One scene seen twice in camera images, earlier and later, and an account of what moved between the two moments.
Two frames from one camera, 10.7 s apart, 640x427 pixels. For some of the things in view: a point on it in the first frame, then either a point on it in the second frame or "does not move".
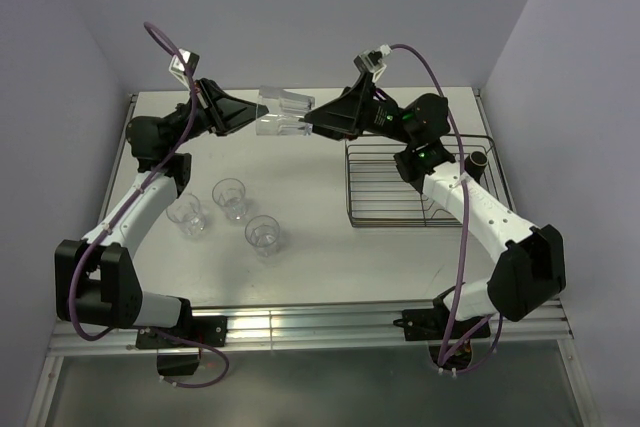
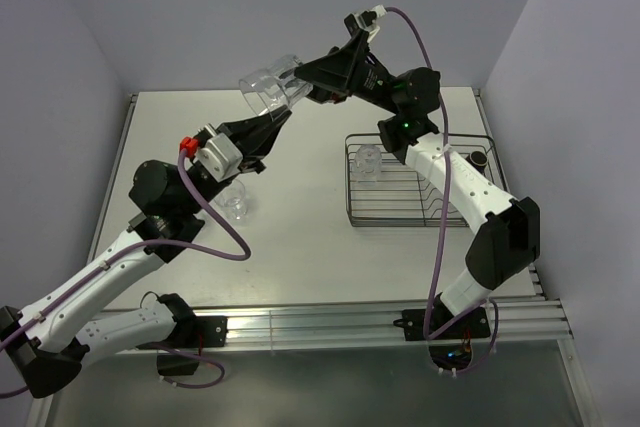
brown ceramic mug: x=474 y=165 does not move
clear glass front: x=263 y=233 → x=275 y=87
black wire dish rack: x=378 y=194 does not move
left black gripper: x=220 y=113 → x=253 y=137
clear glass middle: x=229 y=193 does not move
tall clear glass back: x=280 y=112 → x=366 y=165
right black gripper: x=339 y=118 → x=339 y=71
